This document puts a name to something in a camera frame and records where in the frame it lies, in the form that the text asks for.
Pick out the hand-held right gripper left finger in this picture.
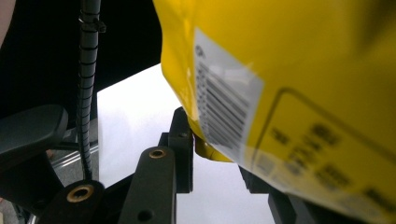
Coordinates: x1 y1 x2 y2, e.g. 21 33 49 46
158 106 195 194

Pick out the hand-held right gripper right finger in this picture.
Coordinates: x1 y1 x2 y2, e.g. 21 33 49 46
238 165 273 196

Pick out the yellow green spout pouch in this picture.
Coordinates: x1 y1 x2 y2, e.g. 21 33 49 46
152 0 396 224

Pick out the metal floor rail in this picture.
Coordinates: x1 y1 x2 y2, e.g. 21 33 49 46
49 144 100 175

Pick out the left hand-held gripper black cable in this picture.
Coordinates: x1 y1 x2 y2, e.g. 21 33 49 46
76 0 107 181

